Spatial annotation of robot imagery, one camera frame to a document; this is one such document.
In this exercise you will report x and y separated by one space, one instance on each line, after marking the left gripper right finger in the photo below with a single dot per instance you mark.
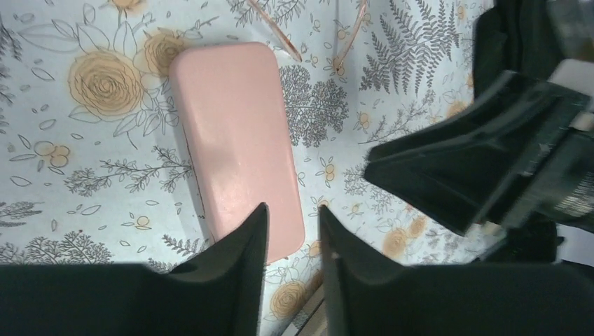
366 293

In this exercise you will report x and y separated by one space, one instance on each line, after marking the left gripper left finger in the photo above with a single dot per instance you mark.
218 292

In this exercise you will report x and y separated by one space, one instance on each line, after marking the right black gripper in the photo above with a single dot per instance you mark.
520 157

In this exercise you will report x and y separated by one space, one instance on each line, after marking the pink glasses case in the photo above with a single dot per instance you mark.
231 105

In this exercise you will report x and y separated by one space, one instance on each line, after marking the plaid glasses case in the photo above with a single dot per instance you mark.
311 320

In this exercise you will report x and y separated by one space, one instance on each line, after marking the orange lens sunglasses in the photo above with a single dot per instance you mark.
339 42

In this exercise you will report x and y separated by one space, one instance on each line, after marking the black garment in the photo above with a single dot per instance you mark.
517 36

